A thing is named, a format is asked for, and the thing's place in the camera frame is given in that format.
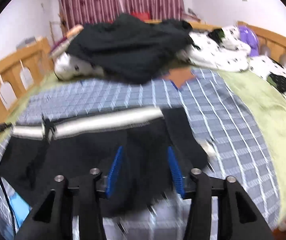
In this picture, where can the pile of black clothes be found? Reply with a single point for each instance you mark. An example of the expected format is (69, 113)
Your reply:
(128, 50)

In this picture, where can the black pants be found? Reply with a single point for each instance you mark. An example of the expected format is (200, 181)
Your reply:
(143, 142)

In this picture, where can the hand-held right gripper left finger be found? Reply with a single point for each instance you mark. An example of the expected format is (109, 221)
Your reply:
(115, 170)

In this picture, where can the wooden bed frame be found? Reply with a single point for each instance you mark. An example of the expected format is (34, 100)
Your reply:
(8, 67)

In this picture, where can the white floral pillow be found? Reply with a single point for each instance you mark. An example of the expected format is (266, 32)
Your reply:
(278, 77)

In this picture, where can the white floral quilt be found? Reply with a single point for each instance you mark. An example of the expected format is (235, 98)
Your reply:
(73, 66)
(220, 52)

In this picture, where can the grey checked blanket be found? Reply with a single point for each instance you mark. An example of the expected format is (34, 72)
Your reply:
(233, 135)

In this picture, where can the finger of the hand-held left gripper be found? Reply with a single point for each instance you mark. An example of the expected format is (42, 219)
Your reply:
(48, 130)

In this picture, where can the purple plush toy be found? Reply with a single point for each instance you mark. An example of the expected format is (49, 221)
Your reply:
(250, 40)

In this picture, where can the purple patterned pillow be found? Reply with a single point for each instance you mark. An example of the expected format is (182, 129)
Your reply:
(65, 40)

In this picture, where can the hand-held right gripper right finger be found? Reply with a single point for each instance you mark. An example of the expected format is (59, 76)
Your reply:
(175, 172)

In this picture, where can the green bed sheet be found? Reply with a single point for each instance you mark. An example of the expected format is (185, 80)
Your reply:
(258, 100)

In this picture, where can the wooden rack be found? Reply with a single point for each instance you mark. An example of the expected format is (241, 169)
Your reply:
(55, 32)

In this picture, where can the red box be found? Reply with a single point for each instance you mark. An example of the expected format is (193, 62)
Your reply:
(140, 15)

